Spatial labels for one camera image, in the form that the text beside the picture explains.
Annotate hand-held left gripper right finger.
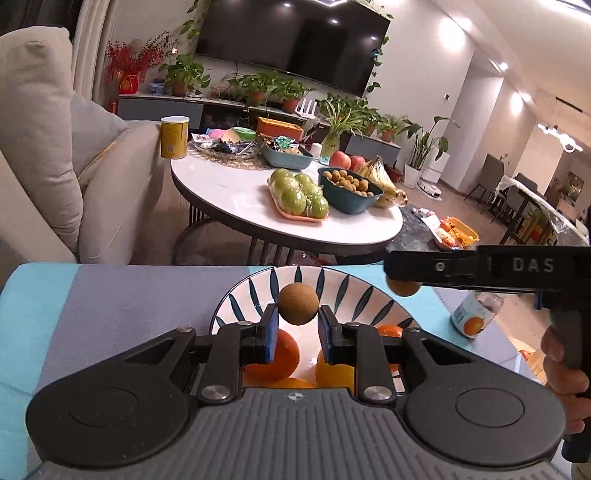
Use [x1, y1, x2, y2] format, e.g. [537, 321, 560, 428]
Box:
[320, 305, 485, 404]

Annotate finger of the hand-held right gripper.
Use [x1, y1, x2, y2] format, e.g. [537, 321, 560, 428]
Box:
[384, 249, 479, 289]

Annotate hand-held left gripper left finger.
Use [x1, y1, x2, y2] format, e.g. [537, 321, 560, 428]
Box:
[108, 307, 280, 404]

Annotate large orange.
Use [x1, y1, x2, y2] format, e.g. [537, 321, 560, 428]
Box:
[244, 329, 300, 377]

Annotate large yellow lemon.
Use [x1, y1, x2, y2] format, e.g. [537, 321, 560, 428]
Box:
[315, 349, 356, 389]

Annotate striped white ceramic bowl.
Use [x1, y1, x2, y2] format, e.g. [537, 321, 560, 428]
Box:
[210, 265, 415, 389]

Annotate person's right hand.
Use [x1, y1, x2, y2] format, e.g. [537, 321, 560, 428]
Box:
[540, 325, 588, 435]

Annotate dark marble low table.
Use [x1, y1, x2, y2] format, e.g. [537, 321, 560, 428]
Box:
[396, 205, 479, 253]

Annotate orange plastic basket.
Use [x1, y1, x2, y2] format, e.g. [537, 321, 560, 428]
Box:
[433, 216, 480, 251]

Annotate covered dining table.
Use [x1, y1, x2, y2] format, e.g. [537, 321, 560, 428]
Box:
[501, 174, 591, 246]

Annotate grey dining chair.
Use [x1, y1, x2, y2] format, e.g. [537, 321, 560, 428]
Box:
[501, 184, 537, 246]
[465, 154, 507, 207]

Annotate clear jar with orange label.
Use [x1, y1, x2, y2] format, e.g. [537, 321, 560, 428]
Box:
[450, 291, 507, 340]

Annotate bunch of bananas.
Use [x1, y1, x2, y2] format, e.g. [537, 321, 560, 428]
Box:
[357, 155, 410, 209]

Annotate white robot vacuum dock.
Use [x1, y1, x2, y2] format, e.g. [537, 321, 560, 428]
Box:
[422, 152, 452, 186]

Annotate dark blue bowl of longans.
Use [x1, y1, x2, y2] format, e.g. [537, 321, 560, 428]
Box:
[317, 166, 385, 216]

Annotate tall plant in white pot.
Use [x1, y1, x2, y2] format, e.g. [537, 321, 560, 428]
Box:
[403, 115, 451, 188]

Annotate white pendant lamp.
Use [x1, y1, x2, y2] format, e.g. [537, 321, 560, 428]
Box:
[537, 122, 584, 153]

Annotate potted green plant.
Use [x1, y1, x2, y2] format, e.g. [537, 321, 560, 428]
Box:
[364, 108, 385, 138]
[159, 54, 212, 97]
[228, 73, 274, 107]
[272, 79, 311, 114]
[378, 115, 410, 143]

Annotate round white coffee table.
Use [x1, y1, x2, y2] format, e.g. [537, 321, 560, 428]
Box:
[170, 137, 404, 256]

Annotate tray of green apples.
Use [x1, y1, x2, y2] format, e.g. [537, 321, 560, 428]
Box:
[267, 168, 330, 225]

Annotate blue and grey printed cloth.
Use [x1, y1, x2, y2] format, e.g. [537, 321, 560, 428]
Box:
[0, 264, 557, 480]

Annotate glass vase with green plant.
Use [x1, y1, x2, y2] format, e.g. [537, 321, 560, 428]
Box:
[318, 93, 371, 158]

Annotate blue-grey snack basket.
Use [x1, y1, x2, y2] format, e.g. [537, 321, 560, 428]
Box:
[257, 137, 315, 169]

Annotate tray of snack packets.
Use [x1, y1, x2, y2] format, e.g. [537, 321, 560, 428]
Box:
[191, 131, 260, 161]

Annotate orange box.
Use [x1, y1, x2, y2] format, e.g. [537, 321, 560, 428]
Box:
[256, 116, 304, 142]

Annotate yellow can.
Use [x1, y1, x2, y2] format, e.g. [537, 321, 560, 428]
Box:
[160, 116, 191, 160]

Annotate grey television cabinet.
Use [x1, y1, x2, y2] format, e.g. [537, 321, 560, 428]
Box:
[117, 93, 402, 163]

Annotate grey cushion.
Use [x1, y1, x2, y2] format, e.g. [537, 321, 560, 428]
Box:
[69, 91, 130, 186]

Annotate beige sofa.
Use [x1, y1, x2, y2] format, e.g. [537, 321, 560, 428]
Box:
[0, 27, 174, 265]

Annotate red berry branches in vase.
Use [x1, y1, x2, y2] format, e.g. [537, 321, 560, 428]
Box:
[105, 31, 177, 96]

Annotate beige curtain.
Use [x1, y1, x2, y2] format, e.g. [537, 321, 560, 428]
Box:
[73, 0, 117, 95]

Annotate wall-mounted black television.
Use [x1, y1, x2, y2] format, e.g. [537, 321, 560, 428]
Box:
[194, 0, 391, 98]

